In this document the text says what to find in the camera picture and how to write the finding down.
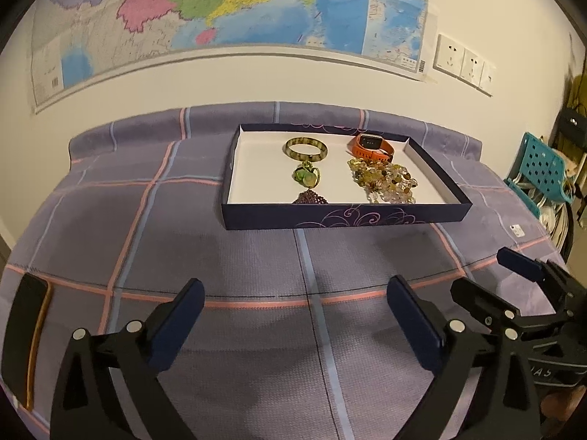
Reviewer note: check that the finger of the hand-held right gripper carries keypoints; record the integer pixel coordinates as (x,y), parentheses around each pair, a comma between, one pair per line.
(481,302)
(518,261)

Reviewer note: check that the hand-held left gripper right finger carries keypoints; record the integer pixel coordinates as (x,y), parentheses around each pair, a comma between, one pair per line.
(415,325)

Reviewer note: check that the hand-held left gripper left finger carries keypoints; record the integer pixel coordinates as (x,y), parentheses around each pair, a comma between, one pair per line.
(176,325)

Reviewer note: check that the dark purple shallow box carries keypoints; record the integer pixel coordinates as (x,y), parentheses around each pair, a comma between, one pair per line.
(261,183)

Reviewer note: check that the orange smart watch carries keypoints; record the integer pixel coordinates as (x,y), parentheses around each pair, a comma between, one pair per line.
(362,151)

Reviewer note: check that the amber mottled bangle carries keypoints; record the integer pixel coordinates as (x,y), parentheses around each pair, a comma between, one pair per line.
(285,148)

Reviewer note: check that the person's right hand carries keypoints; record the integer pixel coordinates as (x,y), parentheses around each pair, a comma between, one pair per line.
(557,404)

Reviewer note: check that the white fabric label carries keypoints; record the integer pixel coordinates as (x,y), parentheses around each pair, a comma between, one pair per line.
(517,230)

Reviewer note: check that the purple plaid blanket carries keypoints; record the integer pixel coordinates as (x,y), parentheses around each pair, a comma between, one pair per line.
(160,238)

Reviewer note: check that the teal plastic basket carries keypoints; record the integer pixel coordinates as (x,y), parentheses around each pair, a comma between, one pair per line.
(543,165)

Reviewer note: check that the black hanging bag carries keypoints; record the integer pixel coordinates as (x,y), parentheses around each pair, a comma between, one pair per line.
(573,123)

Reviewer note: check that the black smartphone with orange edge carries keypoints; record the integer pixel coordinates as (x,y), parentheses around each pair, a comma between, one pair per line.
(25,330)

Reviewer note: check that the yellow hanging garment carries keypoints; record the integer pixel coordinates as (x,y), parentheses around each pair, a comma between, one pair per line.
(577,87)

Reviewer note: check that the white wall switch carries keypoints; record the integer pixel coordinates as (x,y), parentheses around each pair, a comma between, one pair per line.
(487,77)

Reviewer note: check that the white wall socket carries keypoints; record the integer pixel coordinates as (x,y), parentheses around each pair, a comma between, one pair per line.
(472,66)
(450,57)

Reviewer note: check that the colourful wall map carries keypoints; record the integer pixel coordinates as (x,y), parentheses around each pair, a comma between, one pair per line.
(229,9)

